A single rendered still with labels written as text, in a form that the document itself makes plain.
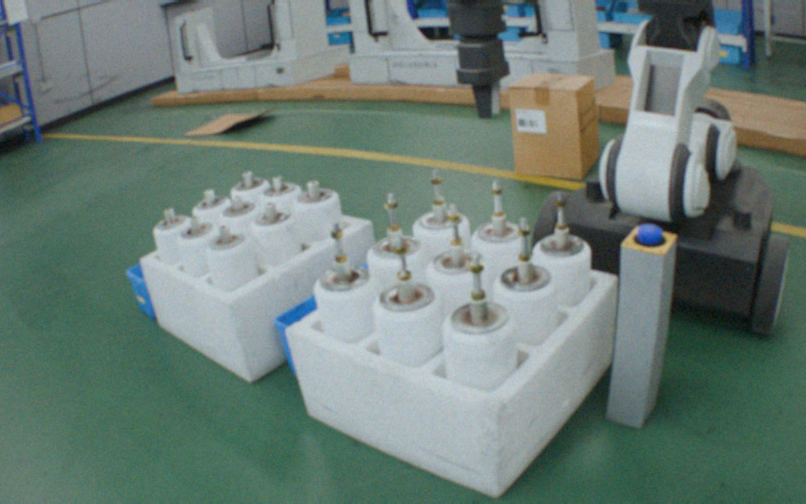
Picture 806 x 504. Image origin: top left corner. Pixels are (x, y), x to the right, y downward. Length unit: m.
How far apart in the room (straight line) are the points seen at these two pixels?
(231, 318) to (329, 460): 0.32
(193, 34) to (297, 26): 1.40
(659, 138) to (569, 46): 1.93
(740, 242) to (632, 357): 0.38
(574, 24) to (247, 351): 2.23
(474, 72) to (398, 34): 2.76
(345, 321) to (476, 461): 0.29
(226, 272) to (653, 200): 0.77
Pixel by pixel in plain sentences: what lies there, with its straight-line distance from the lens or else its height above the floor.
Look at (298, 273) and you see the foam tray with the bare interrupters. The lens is 1.24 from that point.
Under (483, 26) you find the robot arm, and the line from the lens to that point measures 0.93.
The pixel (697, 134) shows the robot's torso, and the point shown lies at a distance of 1.39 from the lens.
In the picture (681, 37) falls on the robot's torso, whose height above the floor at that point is 0.57.
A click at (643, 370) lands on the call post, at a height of 0.12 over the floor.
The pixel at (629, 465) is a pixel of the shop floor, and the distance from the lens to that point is 0.96.
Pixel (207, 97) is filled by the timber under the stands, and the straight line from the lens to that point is 4.89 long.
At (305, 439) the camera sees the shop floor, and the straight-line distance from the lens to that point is 1.06.
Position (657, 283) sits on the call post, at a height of 0.27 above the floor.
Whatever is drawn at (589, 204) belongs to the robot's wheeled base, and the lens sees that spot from 1.29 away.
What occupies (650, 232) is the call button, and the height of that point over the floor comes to 0.33.
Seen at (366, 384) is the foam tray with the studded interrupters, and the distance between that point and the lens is 0.93.
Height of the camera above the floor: 0.68
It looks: 25 degrees down
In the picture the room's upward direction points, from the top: 7 degrees counter-clockwise
